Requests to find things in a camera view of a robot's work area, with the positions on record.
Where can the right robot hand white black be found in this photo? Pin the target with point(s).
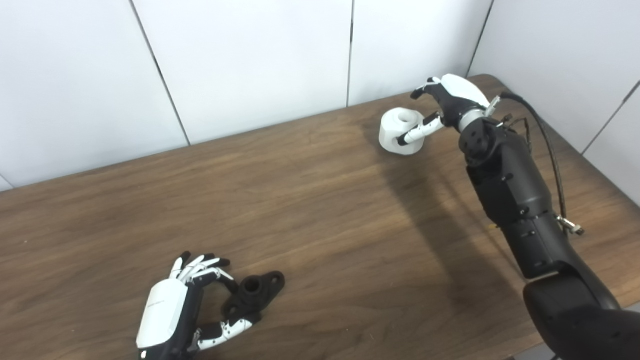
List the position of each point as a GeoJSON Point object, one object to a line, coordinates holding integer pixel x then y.
{"type": "Point", "coordinates": [460, 92]}

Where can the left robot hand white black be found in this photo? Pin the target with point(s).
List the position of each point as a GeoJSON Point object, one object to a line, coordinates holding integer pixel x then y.
{"type": "Point", "coordinates": [162, 310]}

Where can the round white piece with holes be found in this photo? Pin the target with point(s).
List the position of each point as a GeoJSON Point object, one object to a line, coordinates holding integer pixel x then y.
{"type": "Point", "coordinates": [392, 132]}

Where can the black flanged holder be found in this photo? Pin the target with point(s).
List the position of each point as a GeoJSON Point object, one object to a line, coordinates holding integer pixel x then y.
{"type": "Point", "coordinates": [260, 290]}

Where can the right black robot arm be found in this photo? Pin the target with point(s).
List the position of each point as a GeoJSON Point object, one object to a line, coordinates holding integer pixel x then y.
{"type": "Point", "coordinates": [515, 190]}

